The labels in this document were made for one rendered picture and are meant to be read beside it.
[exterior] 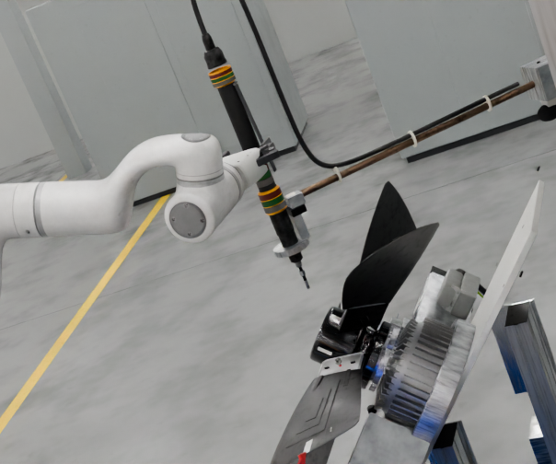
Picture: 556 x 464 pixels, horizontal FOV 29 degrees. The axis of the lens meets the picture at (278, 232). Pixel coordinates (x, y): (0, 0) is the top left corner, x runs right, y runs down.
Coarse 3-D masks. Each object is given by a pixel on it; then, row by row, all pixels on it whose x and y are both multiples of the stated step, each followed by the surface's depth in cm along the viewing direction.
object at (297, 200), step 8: (296, 192) 199; (288, 200) 198; (296, 200) 198; (304, 200) 199; (288, 208) 200; (296, 208) 198; (304, 208) 199; (296, 216) 199; (296, 224) 199; (304, 224) 200; (296, 232) 201; (304, 232) 200; (304, 240) 200; (280, 248) 201; (288, 248) 199; (296, 248) 198; (304, 248) 199; (280, 256) 199; (288, 256) 199
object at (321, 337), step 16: (336, 320) 213; (320, 336) 212; (336, 336) 212; (352, 336) 212; (368, 336) 214; (384, 336) 211; (320, 352) 213; (336, 352) 212; (352, 352) 212; (368, 352) 212; (368, 368) 210
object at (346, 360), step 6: (348, 354) 211; (354, 354) 210; (360, 354) 209; (330, 360) 212; (342, 360) 210; (348, 360) 209; (354, 360) 208; (360, 360) 207; (324, 366) 211; (330, 366) 210; (336, 366) 209; (342, 366) 208; (348, 366) 207; (354, 366) 206; (360, 366) 206; (324, 372) 209; (330, 372) 208; (336, 372) 207
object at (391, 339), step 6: (396, 330) 214; (390, 336) 214; (396, 336) 212; (390, 342) 211; (384, 348) 212; (390, 348) 211; (384, 354) 210; (378, 360) 212; (384, 360) 210; (378, 366) 210; (384, 366) 210; (378, 372) 210; (372, 378) 214; (378, 378) 211; (372, 384) 212; (372, 390) 214
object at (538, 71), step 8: (544, 56) 212; (528, 64) 211; (536, 64) 209; (544, 64) 206; (528, 72) 209; (536, 72) 207; (544, 72) 206; (528, 80) 211; (536, 80) 208; (544, 80) 207; (552, 80) 207; (536, 88) 210; (544, 88) 207; (552, 88) 208; (528, 96) 214; (536, 96) 211; (544, 96) 208; (552, 96) 208
